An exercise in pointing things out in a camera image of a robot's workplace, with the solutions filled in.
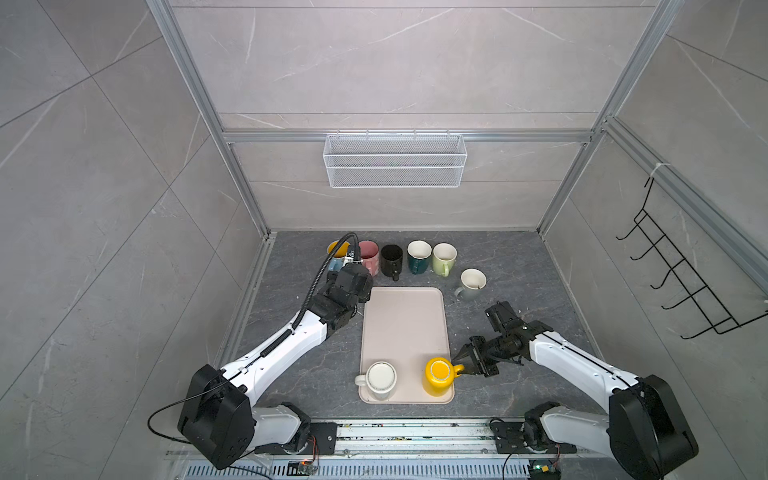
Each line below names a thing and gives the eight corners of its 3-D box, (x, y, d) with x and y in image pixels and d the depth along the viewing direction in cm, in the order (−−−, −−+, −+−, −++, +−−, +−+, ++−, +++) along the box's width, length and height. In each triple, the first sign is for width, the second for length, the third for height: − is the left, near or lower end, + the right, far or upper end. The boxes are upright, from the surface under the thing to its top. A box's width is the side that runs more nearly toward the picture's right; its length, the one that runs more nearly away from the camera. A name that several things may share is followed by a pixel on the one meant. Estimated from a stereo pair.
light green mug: (432, 285, 105) (435, 268, 97) (429, 259, 113) (432, 242, 105) (455, 285, 105) (460, 268, 97) (450, 259, 113) (455, 242, 105)
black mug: (380, 282, 106) (380, 267, 99) (381, 259, 112) (380, 244, 105) (402, 282, 106) (403, 267, 99) (401, 260, 112) (402, 244, 105)
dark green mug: (407, 282, 106) (409, 263, 97) (406, 259, 113) (408, 239, 104) (430, 282, 106) (434, 263, 97) (428, 259, 113) (431, 239, 104)
